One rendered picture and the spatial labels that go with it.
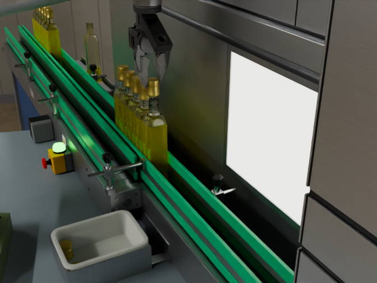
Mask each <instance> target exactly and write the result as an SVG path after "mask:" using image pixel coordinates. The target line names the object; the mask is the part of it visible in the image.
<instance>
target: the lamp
mask: <svg viewBox="0 0 377 283"><path fill-rule="evenodd" d="M65 151H66V147H65V145H64V144H63V143H55V144H54V145H53V153H55V154H62V153H64V152H65Z"/></svg>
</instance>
